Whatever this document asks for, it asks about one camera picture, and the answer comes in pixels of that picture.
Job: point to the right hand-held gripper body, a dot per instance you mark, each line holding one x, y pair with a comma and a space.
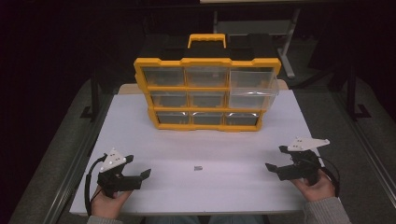
303, 168

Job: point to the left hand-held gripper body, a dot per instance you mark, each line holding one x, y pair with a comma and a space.
112, 161

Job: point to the small metal screw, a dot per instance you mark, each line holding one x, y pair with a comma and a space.
198, 168

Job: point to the wide clear plastic drawer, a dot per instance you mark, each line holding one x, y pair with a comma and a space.
253, 90

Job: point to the yellow black drawer organizer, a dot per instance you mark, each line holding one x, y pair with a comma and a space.
205, 60

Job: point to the person's right hand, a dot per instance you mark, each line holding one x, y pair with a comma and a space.
319, 191

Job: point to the person's left hand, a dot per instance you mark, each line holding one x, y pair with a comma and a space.
107, 207

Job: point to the set of small clear drawers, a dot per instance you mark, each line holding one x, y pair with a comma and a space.
165, 76

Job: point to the grey metal table stand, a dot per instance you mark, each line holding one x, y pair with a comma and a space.
288, 46

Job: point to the grey metal floor rail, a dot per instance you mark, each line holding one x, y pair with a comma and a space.
70, 174
370, 155

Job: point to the black frame post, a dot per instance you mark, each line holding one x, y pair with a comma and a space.
353, 96
93, 99

